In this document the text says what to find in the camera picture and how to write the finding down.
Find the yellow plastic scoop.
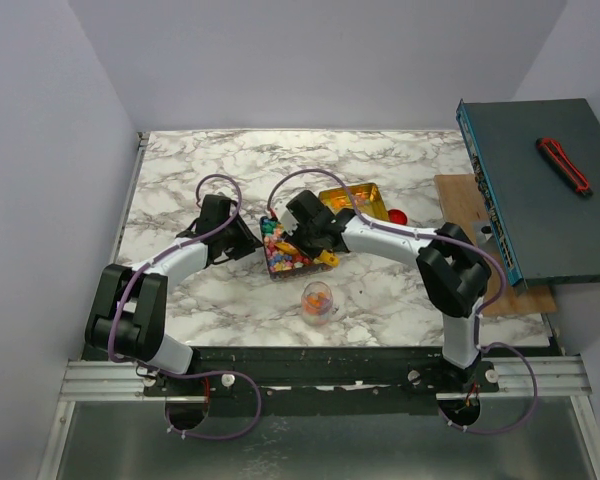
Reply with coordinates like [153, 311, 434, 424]
[275, 242, 340, 267]

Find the tin of paper stars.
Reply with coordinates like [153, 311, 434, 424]
[259, 216, 332, 281]

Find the tin of gummy candies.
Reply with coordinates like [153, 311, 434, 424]
[318, 183, 389, 221]

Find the clear glass jar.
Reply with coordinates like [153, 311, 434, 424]
[301, 281, 333, 327]

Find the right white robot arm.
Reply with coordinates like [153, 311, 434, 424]
[272, 190, 491, 392]

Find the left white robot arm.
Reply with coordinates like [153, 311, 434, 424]
[85, 195, 262, 395]

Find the red jar lid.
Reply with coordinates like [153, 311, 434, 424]
[387, 209, 408, 225]

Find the wooden board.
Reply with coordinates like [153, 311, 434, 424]
[434, 174, 557, 317]

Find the dark grey metal box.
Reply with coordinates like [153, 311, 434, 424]
[456, 99, 600, 290]

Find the red black utility knife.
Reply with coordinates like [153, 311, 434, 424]
[535, 137, 593, 197]

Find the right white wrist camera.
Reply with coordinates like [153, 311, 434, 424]
[275, 207, 298, 236]

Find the black mounting rail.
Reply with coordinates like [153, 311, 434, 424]
[79, 344, 501, 416]

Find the small metal bracket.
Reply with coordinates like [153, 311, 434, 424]
[472, 221, 498, 254]

